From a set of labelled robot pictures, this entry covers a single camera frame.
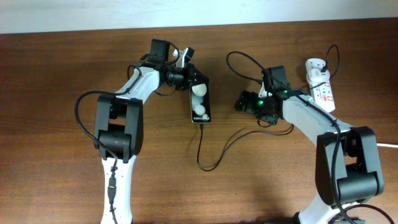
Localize black Galaxy smartphone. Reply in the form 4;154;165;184
190;83;211;123

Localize black charging cable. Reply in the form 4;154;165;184
196;44;340;172

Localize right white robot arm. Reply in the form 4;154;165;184
234;66;384;223

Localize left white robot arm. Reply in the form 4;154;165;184
94;56;211;223

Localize white power strip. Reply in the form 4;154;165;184
305;58;335;113

